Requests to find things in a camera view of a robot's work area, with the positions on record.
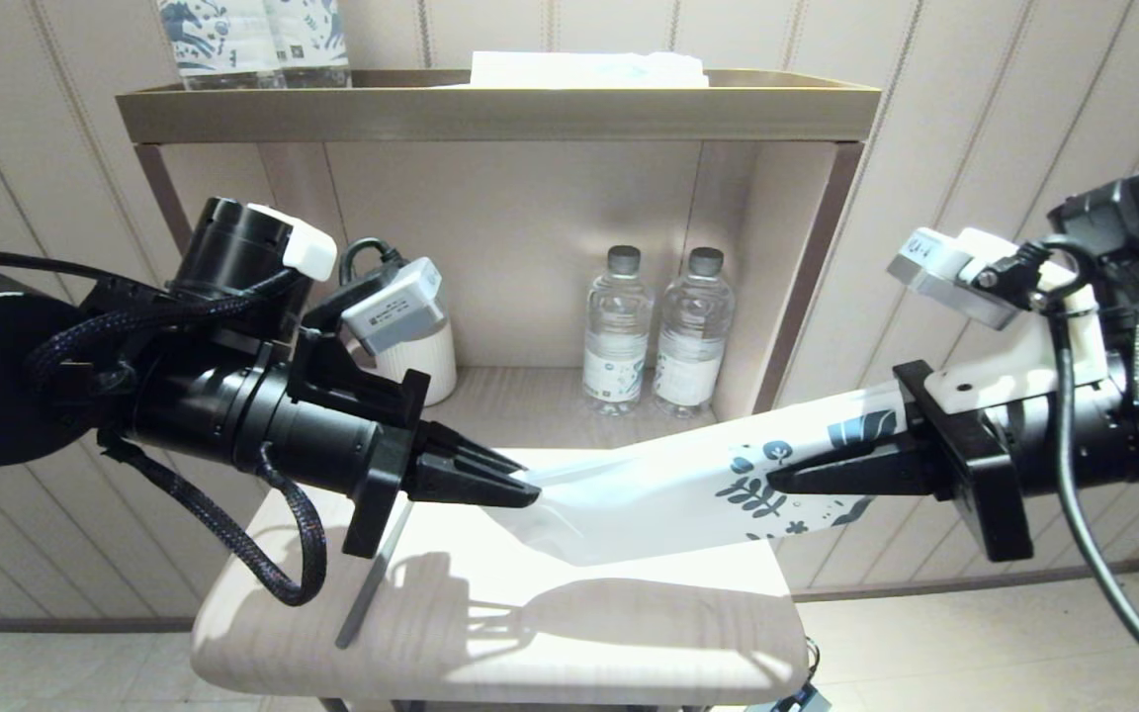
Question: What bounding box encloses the beige wooden shelf cabinet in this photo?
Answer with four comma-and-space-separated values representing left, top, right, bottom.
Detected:
117, 69, 882, 712

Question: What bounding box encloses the blue white patterned package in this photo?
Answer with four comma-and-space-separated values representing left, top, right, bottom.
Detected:
158, 0, 286, 92
265, 0, 353, 90

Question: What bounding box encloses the short black left camera cable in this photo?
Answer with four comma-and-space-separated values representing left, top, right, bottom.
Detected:
337, 237, 402, 288

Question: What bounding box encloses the black device with blue label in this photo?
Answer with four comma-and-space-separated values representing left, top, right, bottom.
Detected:
745, 643, 833, 712

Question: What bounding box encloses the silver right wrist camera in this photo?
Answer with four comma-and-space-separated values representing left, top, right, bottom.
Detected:
886, 227, 1025, 332

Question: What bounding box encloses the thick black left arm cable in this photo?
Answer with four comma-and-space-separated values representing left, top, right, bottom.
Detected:
0, 249, 185, 293

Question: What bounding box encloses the clear water bottle black cap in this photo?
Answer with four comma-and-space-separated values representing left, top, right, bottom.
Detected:
582, 245, 652, 416
653, 247, 735, 420

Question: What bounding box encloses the smooth black right camera cable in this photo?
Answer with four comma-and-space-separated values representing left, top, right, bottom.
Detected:
975, 237, 1139, 698

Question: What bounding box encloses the white blue flat packet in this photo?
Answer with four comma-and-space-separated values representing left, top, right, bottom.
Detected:
451, 51, 711, 90

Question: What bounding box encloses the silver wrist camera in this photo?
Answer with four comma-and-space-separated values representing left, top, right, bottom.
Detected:
886, 227, 1025, 332
340, 257, 448, 357

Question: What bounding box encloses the white blue-patterned plastic pouch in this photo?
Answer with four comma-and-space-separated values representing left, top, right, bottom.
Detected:
485, 381, 912, 568

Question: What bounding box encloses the grey toothbrush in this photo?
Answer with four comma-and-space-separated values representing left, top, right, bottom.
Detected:
335, 494, 414, 651

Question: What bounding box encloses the white ribbed ceramic mug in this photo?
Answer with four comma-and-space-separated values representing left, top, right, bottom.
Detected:
372, 316, 459, 407

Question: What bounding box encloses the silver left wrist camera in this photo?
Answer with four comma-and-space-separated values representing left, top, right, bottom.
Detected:
340, 257, 448, 357

